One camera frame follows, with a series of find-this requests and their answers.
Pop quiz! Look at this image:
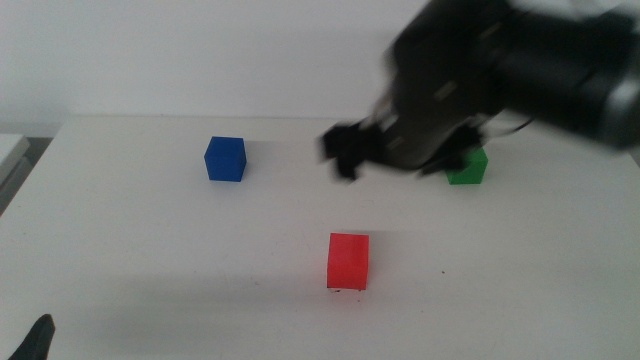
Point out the green cube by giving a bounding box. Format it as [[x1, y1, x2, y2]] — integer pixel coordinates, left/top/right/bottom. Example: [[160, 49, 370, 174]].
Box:
[[444, 147, 489, 186]]

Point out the blue cube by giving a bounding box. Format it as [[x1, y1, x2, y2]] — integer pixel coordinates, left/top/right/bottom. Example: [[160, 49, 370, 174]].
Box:
[[203, 136, 248, 183]]

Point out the red cube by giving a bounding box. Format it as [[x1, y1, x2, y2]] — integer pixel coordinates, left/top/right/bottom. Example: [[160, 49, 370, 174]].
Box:
[[326, 232, 370, 291]]

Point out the thin right gripper cable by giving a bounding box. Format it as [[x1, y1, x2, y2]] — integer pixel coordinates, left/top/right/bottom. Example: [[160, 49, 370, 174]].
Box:
[[477, 115, 534, 140]]

